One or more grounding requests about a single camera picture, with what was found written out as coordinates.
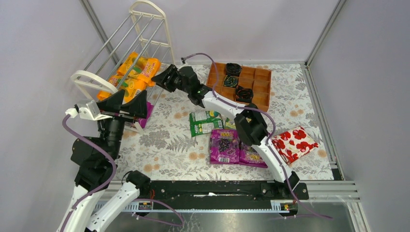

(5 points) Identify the purple grape candy bag right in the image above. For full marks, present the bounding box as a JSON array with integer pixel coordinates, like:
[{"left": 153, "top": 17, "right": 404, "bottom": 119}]
[{"left": 239, "top": 143, "right": 268, "bottom": 168}]

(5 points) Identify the wooden compartment tray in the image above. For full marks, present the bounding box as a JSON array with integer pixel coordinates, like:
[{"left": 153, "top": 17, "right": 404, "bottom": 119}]
[{"left": 206, "top": 63, "right": 272, "bottom": 112}]

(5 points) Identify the black orange rolled sock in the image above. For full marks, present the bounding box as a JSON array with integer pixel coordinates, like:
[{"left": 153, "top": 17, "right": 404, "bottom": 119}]
[{"left": 235, "top": 86, "right": 254, "bottom": 103}]

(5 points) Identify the purple grape candy bag left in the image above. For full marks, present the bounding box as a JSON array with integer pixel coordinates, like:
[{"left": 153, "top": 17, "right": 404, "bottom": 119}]
[{"left": 208, "top": 129, "right": 240, "bottom": 164}]

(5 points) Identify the purple grape candy bag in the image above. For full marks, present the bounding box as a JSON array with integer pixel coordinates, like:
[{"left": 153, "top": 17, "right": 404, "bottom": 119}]
[
  {"left": 239, "top": 143, "right": 268, "bottom": 168},
  {"left": 208, "top": 129, "right": 240, "bottom": 164}
]

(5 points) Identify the red poppy folded cloth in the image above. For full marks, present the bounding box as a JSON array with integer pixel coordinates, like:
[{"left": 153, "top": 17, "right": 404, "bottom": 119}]
[{"left": 272, "top": 126, "right": 319, "bottom": 164}]

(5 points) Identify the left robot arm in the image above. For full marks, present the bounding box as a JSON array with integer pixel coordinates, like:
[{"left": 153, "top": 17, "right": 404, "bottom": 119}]
[{"left": 57, "top": 90, "right": 152, "bottom": 232}]

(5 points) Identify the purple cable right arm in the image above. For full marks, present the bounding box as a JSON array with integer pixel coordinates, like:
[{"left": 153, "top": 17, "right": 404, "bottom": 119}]
[{"left": 181, "top": 53, "right": 334, "bottom": 220}]

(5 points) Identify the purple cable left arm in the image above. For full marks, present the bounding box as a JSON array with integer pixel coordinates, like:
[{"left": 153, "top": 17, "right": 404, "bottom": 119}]
[{"left": 60, "top": 115, "right": 117, "bottom": 232}]

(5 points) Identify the green candy bag white label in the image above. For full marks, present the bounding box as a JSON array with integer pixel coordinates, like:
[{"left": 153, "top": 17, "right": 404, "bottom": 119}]
[{"left": 189, "top": 111, "right": 223, "bottom": 137}]

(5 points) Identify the black rolled sock, back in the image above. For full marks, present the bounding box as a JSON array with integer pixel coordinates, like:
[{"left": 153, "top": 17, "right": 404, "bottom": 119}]
[{"left": 225, "top": 63, "right": 242, "bottom": 77}]

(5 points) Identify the purple candy bag under rack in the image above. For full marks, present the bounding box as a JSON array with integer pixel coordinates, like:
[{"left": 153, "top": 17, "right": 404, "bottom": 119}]
[{"left": 137, "top": 101, "right": 154, "bottom": 130}]

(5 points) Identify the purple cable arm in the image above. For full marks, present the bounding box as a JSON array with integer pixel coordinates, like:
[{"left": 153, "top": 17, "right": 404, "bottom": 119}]
[
  {"left": 181, "top": 53, "right": 334, "bottom": 220},
  {"left": 60, "top": 115, "right": 117, "bottom": 232}
]

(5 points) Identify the white metal shoe rack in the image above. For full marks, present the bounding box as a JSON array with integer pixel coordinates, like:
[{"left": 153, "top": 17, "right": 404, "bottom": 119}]
[{"left": 71, "top": 0, "right": 175, "bottom": 133}]

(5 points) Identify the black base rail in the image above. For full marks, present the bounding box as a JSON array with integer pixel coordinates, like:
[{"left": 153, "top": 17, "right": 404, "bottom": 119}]
[{"left": 137, "top": 180, "right": 309, "bottom": 210}]

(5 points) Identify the white camera on left wrist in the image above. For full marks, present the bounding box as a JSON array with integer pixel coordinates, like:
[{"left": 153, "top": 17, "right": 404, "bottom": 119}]
[{"left": 65, "top": 100, "right": 112, "bottom": 121}]

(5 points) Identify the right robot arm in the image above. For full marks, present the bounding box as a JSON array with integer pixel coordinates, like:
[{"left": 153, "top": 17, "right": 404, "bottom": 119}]
[{"left": 151, "top": 65, "right": 300, "bottom": 192}]

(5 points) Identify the green yellow candy bag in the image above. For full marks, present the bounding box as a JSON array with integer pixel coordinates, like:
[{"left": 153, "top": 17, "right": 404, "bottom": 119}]
[{"left": 224, "top": 118, "right": 236, "bottom": 130}]

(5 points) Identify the orange mango candy bag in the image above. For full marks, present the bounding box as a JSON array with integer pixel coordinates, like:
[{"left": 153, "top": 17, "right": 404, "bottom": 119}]
[{"left": 117, "top": 52, "right": 161, "bottom": 87}]

